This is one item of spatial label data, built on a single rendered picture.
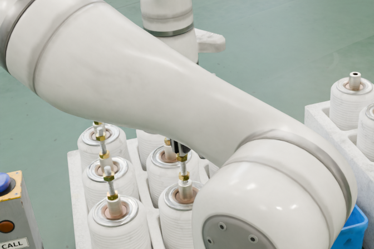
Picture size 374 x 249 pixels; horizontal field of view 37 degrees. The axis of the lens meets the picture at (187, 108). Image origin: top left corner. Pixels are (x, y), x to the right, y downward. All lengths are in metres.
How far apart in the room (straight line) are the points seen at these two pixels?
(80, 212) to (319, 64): 1.08
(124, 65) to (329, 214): 0.17
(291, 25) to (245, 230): 1.86
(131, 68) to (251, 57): 1.54
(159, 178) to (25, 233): 0.25
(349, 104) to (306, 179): 0.85
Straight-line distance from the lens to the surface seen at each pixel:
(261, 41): 2.06
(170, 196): 0.94
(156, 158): 1.03
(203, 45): 0.81
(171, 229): 0.94
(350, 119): 1.23
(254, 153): 0.38
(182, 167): 0.90
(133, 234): 0.91
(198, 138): 0.43
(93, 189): 1.00
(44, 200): 1.41
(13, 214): 0.93
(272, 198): 0.34
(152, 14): 0.74
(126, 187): 1.00
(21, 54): 0.43
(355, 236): 1.11
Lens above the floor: 0.85
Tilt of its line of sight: 31 degrees down
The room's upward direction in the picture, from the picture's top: 5 degrees counter-clockwise
